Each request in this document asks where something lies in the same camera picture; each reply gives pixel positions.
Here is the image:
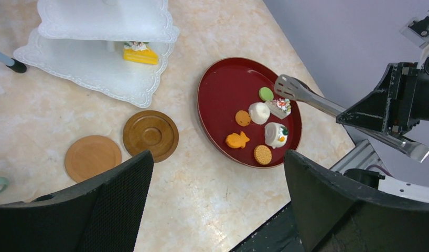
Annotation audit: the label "white round mousse cake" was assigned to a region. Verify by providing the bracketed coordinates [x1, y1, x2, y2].
[249, 102, 271, 125]

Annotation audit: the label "light blue tripod stand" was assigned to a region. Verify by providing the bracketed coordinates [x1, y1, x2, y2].
[0, 52, 27, 74]

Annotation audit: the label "orange chip cookie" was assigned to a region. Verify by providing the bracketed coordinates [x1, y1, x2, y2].
[235, 110, 251, 127]

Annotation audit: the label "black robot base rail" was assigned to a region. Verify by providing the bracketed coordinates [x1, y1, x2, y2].
[231, 202, 304, 251]

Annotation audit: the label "metal serving tongs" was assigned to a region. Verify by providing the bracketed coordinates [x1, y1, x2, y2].
[274, 75, 429, 163]

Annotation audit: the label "green macaron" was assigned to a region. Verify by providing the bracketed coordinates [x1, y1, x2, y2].
[259, 87, 274, 102]

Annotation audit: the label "yellow cake slice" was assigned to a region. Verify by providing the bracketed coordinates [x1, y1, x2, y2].
[123, 41, 158, 65]

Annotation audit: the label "light wooden coaster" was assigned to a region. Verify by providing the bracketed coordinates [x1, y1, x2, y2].
[64, 135, 122, 183]

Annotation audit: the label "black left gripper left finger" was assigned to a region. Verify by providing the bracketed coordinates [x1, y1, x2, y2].
[0, 151, 154, 251]

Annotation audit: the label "round tan biscuit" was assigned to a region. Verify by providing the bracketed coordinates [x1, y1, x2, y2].
[253, 145, 272, 165]

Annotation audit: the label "white strawberry cake slice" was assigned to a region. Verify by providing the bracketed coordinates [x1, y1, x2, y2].
[265, 98, 291, 120]

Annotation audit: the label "orange fish-shaped cookie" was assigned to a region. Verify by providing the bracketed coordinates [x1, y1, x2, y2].
[225, 131, 250, 149]

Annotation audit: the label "red round tray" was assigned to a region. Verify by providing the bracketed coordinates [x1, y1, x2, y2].
[197, 57, 302, 169]

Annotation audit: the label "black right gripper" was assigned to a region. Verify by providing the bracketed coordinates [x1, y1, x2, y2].
[336, 62, 429, 135]

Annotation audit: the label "white three-tier cake stand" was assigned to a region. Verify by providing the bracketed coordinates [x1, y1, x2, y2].
[14, 1, 179, 108]

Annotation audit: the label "dark wooden saucer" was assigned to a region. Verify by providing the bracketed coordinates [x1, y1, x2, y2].
[122, 110, 179, 163]

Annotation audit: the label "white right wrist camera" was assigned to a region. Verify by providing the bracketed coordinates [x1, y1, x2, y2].
[400, 16, 429, 68]

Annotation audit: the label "white roll cake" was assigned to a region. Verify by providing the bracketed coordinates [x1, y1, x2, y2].
[264, 122, 289, 149]

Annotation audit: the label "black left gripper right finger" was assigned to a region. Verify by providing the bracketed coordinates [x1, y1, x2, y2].
[284, 150, 429, 251]

